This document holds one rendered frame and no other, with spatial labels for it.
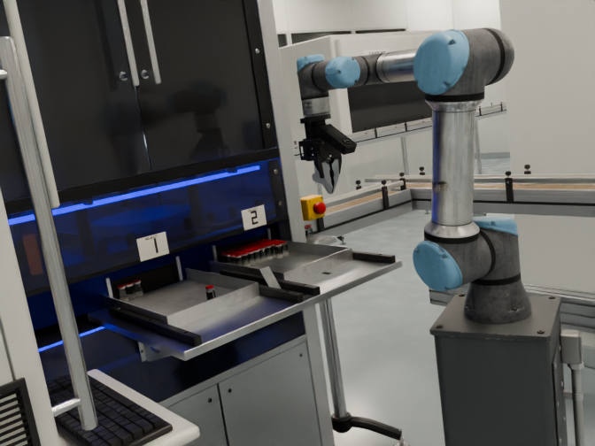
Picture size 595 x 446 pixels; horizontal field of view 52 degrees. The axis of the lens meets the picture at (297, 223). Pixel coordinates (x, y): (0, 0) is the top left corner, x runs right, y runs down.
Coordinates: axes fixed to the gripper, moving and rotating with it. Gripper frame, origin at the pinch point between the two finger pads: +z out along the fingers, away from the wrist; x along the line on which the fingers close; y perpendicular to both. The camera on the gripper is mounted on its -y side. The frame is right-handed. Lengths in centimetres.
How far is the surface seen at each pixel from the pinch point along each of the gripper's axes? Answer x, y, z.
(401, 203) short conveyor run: -74, 39, 21
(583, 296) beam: -88, -26, 54
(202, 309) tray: 44.9, 1.6, 19.5
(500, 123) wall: -796, 417, 52
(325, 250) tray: -5.6, 12.1, 19.8
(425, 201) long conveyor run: -82, 33, 21
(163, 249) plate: 38.3, 27.4, 9.0
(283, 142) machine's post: -8.7, 27.7, -12.8
